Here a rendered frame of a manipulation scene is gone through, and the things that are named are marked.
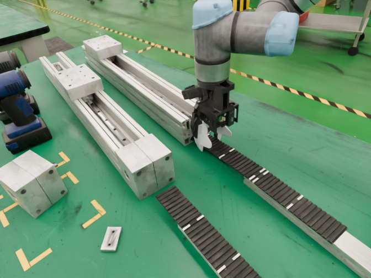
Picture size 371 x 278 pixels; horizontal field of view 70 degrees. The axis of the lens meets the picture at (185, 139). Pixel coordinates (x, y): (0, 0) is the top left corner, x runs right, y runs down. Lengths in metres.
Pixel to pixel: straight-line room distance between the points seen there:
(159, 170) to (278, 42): 0.35
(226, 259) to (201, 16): 0.43
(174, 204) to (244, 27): 0.37
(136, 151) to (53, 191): 0.21
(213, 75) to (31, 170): 0.44
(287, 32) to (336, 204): 0.37
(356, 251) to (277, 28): 0.41
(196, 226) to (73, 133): 0.53
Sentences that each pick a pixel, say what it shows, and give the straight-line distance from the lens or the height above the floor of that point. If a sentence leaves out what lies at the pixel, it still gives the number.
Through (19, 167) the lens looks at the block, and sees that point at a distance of 0.69.
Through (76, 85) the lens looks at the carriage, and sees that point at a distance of 0.90.
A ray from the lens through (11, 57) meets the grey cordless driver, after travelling 1.01.
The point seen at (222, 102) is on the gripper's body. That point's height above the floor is 0.96.
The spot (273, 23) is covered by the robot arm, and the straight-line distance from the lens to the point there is 0.51.
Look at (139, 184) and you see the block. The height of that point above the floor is 0.83.
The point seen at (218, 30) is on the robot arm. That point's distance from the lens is 0.52.
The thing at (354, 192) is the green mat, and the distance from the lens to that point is 0.70.
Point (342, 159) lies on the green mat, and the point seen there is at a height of 0.78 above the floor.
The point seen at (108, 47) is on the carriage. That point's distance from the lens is 1.16.
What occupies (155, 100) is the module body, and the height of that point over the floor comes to 0.86.
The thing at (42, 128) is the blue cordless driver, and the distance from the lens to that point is 0.89.
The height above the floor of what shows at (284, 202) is 0.81.
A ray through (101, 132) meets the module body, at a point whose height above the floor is 0.86.
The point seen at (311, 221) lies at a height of 0.81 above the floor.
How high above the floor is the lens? 1.27
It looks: 39 degrees down
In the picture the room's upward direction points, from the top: 5 degrees counter-clockwise
